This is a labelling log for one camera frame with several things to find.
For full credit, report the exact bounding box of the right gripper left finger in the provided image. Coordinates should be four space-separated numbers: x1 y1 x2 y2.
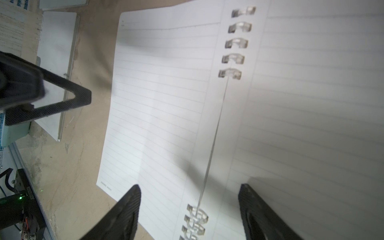
82 185 142 240

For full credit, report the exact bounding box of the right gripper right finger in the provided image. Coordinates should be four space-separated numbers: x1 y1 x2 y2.
238 184 303 240

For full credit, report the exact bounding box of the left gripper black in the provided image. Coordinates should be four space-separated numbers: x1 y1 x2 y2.
1 52 92 126

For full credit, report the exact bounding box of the white spiral notebook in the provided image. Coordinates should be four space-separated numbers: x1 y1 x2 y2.
97 1 384 240

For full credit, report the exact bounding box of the white notebook near left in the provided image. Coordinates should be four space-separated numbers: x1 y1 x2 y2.
35 11 80 142

